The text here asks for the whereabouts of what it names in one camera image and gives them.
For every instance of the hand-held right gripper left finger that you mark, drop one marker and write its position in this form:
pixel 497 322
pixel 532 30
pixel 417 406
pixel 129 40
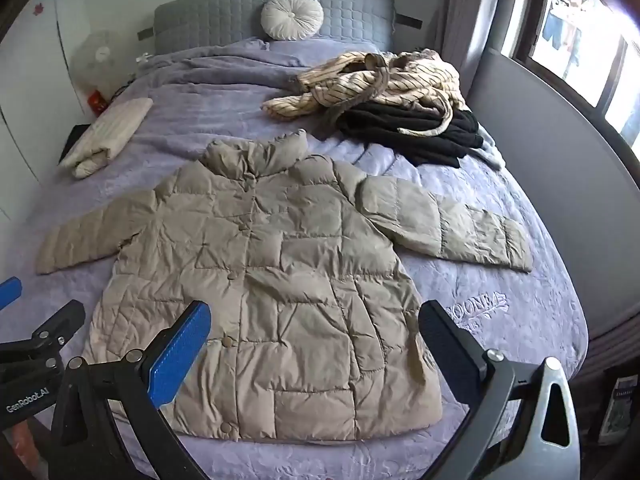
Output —
pixel 180 352

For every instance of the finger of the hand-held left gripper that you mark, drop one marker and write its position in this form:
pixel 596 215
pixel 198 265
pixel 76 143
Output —
pixel 65 317
pixel 10 292

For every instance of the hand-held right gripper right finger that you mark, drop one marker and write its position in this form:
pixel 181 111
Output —
pixel 450 342

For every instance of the beige puffer jacket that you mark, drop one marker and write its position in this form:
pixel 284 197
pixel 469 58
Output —
pixel 280 270

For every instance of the magazine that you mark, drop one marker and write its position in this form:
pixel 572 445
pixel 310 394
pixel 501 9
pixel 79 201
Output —
pixel 616 407

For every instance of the folded cream quilted jacket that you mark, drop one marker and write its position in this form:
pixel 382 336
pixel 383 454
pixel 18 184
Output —
pixel 110 130

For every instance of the light grey cloth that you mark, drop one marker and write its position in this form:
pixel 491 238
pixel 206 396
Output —
pixel 492 155

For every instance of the red small packet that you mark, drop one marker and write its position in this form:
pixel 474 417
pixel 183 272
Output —
pixel 97 100

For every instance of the black garment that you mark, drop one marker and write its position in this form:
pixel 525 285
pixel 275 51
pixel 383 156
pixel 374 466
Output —
pixel 400 130

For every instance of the purple bed blanket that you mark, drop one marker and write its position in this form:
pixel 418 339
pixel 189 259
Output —
pixel 200 100

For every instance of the white charger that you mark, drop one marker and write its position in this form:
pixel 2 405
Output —
pixel 144 58

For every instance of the cream striped garment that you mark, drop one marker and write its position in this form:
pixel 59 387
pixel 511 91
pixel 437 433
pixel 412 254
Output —
pixel 360 85

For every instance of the grey quilted headboard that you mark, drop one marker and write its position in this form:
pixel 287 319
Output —
pixel 210 25

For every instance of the grey curtain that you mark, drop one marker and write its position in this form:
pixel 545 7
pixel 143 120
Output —
pixel 475 5

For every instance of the window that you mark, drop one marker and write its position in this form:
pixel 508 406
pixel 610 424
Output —
pixel 565 20

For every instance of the round white pillow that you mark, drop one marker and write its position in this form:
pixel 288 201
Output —
pixel 292 15

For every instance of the red wall sticker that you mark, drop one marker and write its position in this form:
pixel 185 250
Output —
pixel 37 9

